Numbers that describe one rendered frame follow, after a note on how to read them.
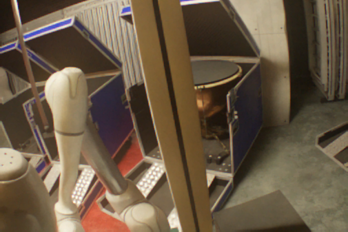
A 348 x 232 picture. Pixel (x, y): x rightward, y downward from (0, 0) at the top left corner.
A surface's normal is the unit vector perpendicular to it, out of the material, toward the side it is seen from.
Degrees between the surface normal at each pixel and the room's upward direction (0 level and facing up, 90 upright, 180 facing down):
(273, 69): 90
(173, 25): 90
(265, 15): 90
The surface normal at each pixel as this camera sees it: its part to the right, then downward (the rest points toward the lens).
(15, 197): 0.82, -0.08
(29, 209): 0.84, 0.33
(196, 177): 0.18, 0.33
